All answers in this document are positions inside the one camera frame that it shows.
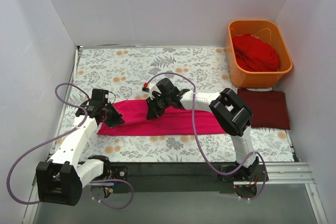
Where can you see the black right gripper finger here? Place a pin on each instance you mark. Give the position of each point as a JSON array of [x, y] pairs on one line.
[[151, 105], [160, 109]]

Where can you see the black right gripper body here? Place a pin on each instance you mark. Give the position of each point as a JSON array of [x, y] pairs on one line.
[[156, 103]]

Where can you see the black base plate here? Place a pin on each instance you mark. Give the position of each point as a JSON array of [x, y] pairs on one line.
[[177, 177]]

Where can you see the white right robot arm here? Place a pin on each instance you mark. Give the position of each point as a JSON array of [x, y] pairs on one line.
[[231, 114]]

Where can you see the orange plastic basket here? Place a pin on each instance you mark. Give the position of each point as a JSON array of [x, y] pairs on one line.
[[266, 31]]

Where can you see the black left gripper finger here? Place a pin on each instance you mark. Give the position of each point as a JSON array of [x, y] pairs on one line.
[[113, 123], [113, 116]]

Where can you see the folded maroon t shirt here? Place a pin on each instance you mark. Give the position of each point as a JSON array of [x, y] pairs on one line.
[[269, 108]]

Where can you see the pink t shirt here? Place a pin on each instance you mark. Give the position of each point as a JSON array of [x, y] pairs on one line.
[[134, 112]]

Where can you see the red t shirt in basket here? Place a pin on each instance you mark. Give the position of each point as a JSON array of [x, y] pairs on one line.
[[254, 55]]

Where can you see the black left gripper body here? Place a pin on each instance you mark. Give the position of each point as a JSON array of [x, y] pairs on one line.
[[109, 114]]

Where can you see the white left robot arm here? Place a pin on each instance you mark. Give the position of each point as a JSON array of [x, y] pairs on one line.
[[61, 179]]

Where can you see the aluminium frame rail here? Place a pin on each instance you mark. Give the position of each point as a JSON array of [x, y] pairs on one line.
[[192, 193]]

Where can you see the floral table cloth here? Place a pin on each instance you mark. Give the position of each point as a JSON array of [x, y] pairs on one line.
[[123, 71]]

